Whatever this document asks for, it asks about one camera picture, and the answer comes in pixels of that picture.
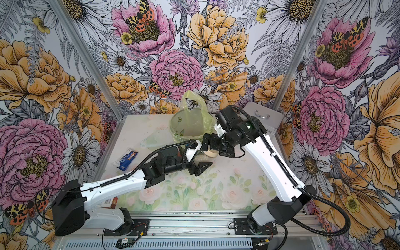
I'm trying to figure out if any clear plastic container lid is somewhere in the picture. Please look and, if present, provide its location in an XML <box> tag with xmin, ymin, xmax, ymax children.
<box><xmin>140</xmin><ymin>130</ymin><xmax>174</xmax><ymax>150</ymax></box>

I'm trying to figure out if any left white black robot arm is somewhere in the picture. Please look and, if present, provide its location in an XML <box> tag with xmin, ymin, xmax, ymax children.
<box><xmin>52</xmin><ymin>145</ymin><xmax>212</xmax><ymax>236</ymax></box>

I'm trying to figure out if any small green circuit board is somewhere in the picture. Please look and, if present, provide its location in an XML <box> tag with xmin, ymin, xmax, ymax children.
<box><xmin>115</xmin><ymin>238</ymin><xmax>135</xmax><ymax>249</ymax></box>

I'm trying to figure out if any floral table mat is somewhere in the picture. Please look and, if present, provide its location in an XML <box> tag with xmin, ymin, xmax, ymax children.
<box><xmin>117</xmin><ymin>155</ymin><xmax>276</xmax><ymax>212</ymax></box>

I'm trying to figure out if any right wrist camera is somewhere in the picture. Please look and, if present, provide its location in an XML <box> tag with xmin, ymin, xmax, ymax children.
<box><xmin>214</xmin><ymin>124</ymin><xmax>227</xmax><ymax>137</ymax></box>

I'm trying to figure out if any aluminium front rail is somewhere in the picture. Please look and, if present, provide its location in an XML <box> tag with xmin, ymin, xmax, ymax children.
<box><xmin>54</xmin><ymin>211</ymin><xmax>329</xmax><ymax>250</ymax></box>

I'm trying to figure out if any silver aluminium case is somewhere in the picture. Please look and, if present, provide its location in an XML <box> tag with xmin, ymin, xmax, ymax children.
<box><xmin>243</xmin><ymin>102</ymin><xmax>284</xmax><ymax>146</ymax></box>

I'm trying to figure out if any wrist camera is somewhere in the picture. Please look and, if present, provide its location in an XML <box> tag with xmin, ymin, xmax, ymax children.
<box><xmin>185</xmin><ymin>140</ymin><xmax>202</xmax><ymax>162</ymax></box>
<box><xmin>214</xmin><ymin>124</ymin><xmax>227</xmax><ymax>137</ymax></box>

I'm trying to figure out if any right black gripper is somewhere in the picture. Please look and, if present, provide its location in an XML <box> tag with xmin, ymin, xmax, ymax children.
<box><xmin>200</xmin><ymin>129</ymin><xmax>240</xmax><ymax>159</ymax></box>

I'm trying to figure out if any beige jar lid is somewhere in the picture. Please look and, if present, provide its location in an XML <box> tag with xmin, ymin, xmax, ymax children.
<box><xmin>204</xmin><ymin>149</ymin><xmax>219</xmax><ymax>158</ymax></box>

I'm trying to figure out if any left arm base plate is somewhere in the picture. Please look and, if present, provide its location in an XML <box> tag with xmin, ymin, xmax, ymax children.
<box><xmin>103</xmin><ymin>218</ymin><xmax>150</xmax><ymax>237</ymax></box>

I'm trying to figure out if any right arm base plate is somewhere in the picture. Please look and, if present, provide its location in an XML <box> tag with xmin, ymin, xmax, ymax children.
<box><xmin>229</xmin><ymin>217</ymin><xmax>278</xmax><ymax>235</ymax></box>

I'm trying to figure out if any yellow-green plastic bin bag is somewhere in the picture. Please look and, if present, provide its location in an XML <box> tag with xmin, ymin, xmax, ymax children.
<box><xmin>169</xmin><ymin>91</ymin><xmax>216</xmax><ymax>142</ymax></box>

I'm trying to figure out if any clear plastic rice jar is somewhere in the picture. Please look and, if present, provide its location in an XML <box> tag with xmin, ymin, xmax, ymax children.
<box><xmin>193</xmin><ymin>151</ymin><xmax>216</xmax><ymax>165</ymax></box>

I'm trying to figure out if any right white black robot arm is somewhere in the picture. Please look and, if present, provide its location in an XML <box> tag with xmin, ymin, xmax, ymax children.
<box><xmin>202</xmin><ymin>106</ymin><xmax>317</xmax><ymax>233</ymax></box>

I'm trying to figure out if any blue packaged item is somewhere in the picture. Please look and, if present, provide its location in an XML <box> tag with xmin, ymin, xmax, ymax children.
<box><xmin>112</xmin><ymin>149</ymin><xmax>138</xmax><ymax>171</ymax></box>

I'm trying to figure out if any red white cardboard box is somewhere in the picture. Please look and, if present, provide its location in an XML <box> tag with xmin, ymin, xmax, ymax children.
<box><xmin>99</xmin><ymin>197</ymin><xmax>118</xmax><ymax>209</ymax></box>

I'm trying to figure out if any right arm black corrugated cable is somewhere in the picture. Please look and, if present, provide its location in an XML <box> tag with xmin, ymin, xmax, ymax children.
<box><xmin>231</xmin><ymin>105</ymin><xmax>351</xmax><ymax>237</ymax></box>

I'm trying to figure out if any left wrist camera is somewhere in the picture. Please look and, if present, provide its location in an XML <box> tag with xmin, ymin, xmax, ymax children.
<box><xmin>185</xmin><ymin>140</ymin><xmax>202</xmax><ymax>162</ymax></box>

